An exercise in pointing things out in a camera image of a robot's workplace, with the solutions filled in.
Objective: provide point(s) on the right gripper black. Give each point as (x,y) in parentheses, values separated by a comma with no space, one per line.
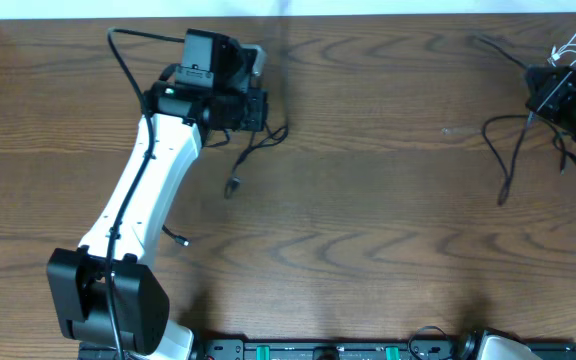
(546,102)

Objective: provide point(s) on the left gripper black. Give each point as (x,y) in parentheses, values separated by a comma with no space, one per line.
(257,110)

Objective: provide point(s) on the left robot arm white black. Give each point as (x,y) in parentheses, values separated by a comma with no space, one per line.
(104,291)

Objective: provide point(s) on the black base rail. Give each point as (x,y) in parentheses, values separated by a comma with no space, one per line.
(429,343)

